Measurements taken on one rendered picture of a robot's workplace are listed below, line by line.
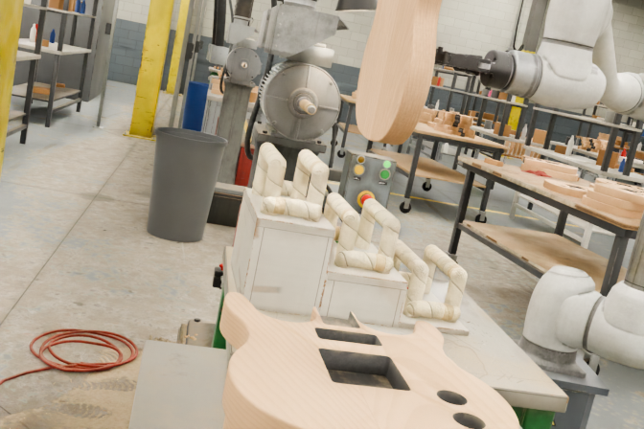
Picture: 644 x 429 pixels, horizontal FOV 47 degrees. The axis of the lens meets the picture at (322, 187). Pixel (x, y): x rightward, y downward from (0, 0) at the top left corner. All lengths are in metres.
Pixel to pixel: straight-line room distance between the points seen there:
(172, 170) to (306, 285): 3.76
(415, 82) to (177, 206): 3.93
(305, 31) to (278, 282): 0.96
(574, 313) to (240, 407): 1.42
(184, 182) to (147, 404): 4.08
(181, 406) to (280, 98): 1.51
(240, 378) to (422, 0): 0.76
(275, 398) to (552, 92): 0.95
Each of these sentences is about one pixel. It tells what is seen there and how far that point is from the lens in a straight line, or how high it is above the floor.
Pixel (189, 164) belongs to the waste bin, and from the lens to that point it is 5.07.
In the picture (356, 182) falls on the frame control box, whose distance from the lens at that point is 2.49.
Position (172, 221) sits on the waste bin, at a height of 0.14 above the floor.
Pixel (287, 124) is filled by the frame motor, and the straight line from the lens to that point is 2.45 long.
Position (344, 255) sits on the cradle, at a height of 1.05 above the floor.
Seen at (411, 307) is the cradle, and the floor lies 0.96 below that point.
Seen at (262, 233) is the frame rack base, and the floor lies 1.08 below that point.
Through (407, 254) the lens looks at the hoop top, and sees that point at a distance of 1.55.
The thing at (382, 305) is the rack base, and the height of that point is 0.97.
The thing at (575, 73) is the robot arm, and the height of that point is 1.47.
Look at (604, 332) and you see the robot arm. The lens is 2.11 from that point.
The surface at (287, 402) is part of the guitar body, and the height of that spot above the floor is 1.03.
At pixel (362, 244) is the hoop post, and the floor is 1.03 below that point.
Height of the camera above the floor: 1.40
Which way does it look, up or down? 9 degrees down
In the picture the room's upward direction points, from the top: 12 degrees clockwise
